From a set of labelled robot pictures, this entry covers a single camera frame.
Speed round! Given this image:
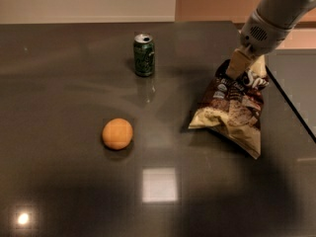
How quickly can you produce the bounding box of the green soda can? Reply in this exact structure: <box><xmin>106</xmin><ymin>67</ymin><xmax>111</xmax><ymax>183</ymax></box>
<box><xmin>133</xmin><ymin>33</ymin><xmax>155</xmax><ymax>77</ymax></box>

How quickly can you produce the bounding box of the orange fruit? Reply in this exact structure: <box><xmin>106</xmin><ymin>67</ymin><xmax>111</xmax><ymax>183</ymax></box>
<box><xmin>102</xmin><ymin>118</ymin><xmax>133</xmax><ymax>150</ymax></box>

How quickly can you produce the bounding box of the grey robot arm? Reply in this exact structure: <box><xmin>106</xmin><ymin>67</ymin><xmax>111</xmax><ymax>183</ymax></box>
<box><xmin>226</xmin><ymin>0</ymin><xmax>316</xmax><ymax>79</ymax></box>

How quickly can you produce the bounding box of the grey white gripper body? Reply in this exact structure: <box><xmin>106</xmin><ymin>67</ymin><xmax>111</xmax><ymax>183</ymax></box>
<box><xmin>240</xmin><ymin>11</ymin><xmax>289</xmax><ymax>55</ymax></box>

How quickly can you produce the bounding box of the brown sea salt chip bag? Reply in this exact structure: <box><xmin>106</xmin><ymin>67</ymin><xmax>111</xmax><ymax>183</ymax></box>
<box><xmin>189</xmin><ymin>60</ymin><xmax>269</xmax><ymax>159</ymax></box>

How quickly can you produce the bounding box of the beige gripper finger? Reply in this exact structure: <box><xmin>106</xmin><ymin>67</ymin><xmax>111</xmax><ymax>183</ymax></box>
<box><xmin>251</xmin><ymin>55</ymin><xmax>267</xmax><ymax>77</ymax></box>
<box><xmin>226</xmin><ymin>47</ymin><xmax>256</xmax><ymax>80</ymax></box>

